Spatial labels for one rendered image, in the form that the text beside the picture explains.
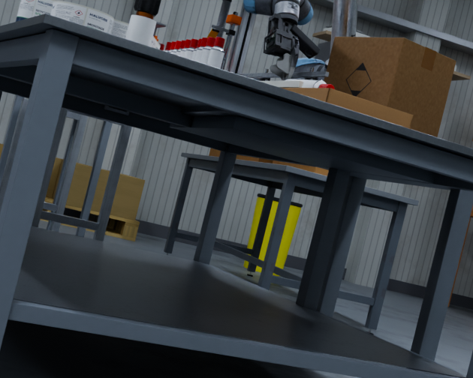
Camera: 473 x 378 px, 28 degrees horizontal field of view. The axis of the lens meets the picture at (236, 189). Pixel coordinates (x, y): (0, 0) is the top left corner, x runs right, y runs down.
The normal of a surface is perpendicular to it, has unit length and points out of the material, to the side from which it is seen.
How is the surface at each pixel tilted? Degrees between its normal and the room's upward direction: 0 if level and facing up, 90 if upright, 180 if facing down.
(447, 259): 90
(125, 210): 90
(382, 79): 90
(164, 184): 90
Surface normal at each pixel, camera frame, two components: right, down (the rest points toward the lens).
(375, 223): 0.30, 0.07
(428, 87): 0.59, 0.14
